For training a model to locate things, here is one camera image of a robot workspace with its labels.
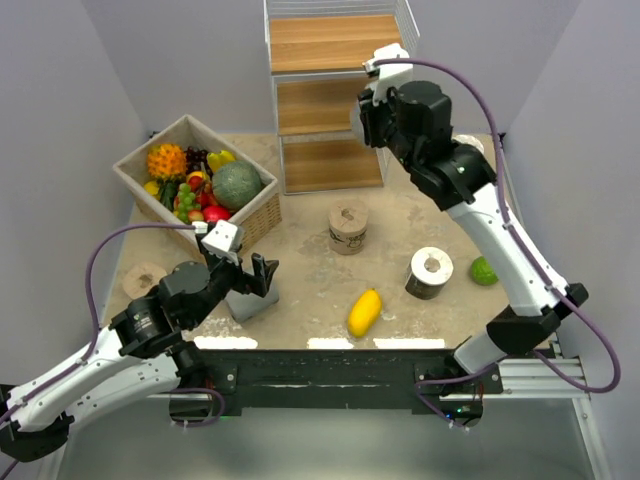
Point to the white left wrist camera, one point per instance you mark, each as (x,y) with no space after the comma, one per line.
(225,227)

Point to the red yellow peach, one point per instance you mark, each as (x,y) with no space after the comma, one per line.
(195,216)

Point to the grey roll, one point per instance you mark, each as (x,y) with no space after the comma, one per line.
(243,307)
(356,124)

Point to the green lime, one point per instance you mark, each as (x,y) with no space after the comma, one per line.
(482,273)

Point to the brown roll left edge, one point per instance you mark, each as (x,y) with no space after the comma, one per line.
(141,278)

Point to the green grape bunch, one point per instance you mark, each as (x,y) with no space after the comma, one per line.
(184,201)

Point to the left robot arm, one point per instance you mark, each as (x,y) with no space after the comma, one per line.
(142,352)

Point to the black white roll back corner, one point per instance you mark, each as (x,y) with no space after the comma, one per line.
(470,140)

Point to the orange pineapple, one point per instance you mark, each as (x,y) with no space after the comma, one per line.
(166,162)

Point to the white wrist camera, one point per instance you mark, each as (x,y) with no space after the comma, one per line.
(386,76)
(225,227)

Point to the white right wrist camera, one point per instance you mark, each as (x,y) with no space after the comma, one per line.
(386,76)

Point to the red apple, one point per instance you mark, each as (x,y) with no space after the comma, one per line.
(215,213)

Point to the yellow bananas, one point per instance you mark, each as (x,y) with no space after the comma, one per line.
(216,160)

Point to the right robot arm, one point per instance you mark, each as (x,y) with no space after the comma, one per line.
(426,170)

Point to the yellow mango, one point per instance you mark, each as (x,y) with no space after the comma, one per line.
(364,313)

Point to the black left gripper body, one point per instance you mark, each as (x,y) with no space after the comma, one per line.
(222,283)

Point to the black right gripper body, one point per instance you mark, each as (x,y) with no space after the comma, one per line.
(381,121)

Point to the black white roll centre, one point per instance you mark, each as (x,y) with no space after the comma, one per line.
(429,270)

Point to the dark purple grapes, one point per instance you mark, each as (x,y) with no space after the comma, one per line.
(196,160)

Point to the wicker basket with cloth liner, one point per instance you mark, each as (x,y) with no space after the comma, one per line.
(155,198)

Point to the green netted melon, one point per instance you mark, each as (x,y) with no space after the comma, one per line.
(235,184)

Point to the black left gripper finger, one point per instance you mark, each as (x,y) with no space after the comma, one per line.
(220,245)
(259,281)

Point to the brown roll centre table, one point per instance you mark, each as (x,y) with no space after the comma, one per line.
(348,224)

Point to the white wire wooden shelf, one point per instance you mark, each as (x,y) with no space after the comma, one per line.
(316,50)

